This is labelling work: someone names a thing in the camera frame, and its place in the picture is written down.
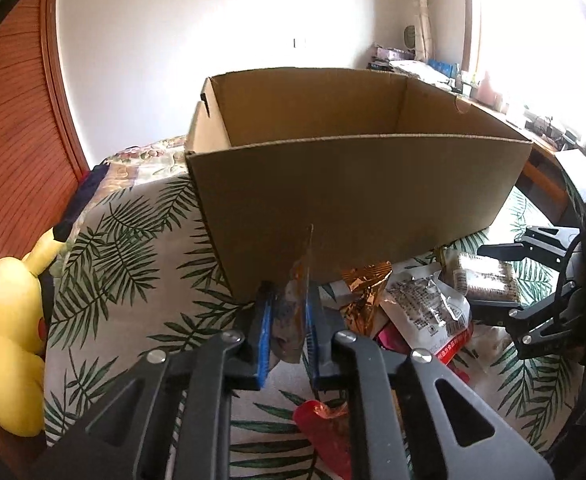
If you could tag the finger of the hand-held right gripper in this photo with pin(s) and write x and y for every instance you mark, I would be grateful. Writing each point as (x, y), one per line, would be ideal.
(538, 250)
(538, 325)

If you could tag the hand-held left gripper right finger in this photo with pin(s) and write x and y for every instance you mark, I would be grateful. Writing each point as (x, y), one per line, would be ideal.
(314, 332)

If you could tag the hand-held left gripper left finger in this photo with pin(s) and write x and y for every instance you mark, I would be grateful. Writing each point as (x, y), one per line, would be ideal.
(263, 340)

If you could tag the clear orange-edged snack packet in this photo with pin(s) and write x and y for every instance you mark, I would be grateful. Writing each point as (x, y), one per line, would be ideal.
(293, 310)

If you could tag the brown bar snack packet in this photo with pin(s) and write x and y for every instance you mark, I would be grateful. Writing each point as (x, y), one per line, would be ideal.
(488, 277)

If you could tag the pile of snack packets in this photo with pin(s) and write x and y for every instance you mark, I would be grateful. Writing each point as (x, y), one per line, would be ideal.
(423, 310)

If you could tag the cardboard box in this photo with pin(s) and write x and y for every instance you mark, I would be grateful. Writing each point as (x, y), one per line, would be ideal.
(348, 200)

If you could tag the wooden cabinet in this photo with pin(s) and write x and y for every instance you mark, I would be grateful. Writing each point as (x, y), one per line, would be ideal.
(540, 180)

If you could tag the black chair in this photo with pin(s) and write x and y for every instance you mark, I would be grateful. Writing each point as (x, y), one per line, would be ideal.
(578, 175)

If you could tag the leaf-print bedsheet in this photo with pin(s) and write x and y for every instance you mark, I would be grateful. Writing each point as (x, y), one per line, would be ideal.
(138, 260)

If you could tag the pink container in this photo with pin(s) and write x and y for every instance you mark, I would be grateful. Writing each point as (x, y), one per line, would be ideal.
(488, 88)

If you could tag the blue box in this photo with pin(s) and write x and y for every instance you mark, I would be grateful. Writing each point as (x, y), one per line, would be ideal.
(443, 66)

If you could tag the wooden-framed window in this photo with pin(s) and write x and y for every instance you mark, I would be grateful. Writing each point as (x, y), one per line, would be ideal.
(533, 35)

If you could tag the floral quilt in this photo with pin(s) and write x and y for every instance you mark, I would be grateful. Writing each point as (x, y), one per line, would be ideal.
(148, 157)

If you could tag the patterned folded cloth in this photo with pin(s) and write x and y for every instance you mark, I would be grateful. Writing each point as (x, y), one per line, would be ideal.
(418, 68)

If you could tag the dark folded clothes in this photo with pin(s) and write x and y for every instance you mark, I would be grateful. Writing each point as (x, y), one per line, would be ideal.
(80, 200)

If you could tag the pink box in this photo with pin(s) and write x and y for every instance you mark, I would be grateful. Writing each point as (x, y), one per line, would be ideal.
(390, 53)

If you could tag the round vanity mirror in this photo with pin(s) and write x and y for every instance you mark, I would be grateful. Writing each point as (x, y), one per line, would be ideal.
(410, 38)

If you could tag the yellow plush toy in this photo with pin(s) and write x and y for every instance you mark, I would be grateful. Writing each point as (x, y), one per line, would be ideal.
(8, 320)

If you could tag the patterned curtain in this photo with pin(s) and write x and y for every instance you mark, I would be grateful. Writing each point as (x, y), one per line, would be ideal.
(422, 10)

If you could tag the wooden louvered wardrobe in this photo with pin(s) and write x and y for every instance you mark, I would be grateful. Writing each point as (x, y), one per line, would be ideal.
(13, 135)

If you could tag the white wall switch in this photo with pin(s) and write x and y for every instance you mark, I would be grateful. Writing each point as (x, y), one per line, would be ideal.
(300, 43)

